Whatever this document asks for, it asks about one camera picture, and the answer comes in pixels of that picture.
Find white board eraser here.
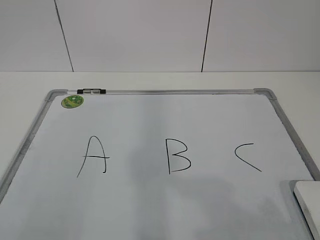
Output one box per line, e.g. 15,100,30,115
293,180,320,240

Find round green magnet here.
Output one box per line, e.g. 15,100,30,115
61,95,84,109

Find white board with grey frame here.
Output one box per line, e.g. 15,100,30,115
0,88,320,240

